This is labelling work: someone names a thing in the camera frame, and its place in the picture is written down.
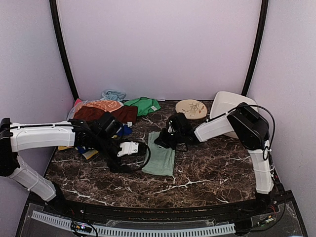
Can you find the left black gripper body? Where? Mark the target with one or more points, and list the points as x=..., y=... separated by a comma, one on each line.
x=102, y=143

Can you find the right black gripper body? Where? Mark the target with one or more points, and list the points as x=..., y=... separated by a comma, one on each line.
x=172, y=140

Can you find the mint green panda towel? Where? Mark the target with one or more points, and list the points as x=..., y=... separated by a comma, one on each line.
x=161, y=161

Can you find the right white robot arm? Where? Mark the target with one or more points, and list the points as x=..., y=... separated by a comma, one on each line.
x=251, y=128

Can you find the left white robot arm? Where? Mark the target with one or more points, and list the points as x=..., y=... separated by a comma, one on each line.
x=15, y=137

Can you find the white yellow patterned towel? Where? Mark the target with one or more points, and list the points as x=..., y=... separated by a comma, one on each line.
x=86, y=152

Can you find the royal blue towel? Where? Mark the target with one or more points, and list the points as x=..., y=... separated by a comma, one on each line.
x=124, y=131

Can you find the beige bird ceramic plate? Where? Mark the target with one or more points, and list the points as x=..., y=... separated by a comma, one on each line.
x=192, y=109

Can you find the orange pink patterned towel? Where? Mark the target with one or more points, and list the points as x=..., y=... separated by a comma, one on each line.
x=105, y=105

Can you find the light blue towel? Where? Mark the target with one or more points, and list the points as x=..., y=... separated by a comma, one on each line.
x=113, y=95

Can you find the bright green towel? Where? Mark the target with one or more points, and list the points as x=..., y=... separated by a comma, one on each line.
x=145, y=105

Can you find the white plastic tub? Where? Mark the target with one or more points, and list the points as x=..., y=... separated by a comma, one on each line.
x=223, y=102

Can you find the small green circuit board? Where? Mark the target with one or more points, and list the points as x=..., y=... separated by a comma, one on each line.
x=80, y=227

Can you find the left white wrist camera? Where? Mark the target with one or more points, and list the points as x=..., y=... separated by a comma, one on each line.
x=128, y=148

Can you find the black front table rail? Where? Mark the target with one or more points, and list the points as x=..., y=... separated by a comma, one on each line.
x=100, y=213

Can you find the white slotted cable duct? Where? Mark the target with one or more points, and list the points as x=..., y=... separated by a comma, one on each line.
x=125, y=229

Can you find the left black frame post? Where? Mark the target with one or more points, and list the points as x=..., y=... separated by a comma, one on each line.
x=62, y=49

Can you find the black frame post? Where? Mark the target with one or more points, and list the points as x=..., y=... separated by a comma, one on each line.
x=62, y=49
x=256, y=47

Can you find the right black frame post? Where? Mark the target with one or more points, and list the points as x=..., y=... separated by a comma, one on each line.
x=256, y=47

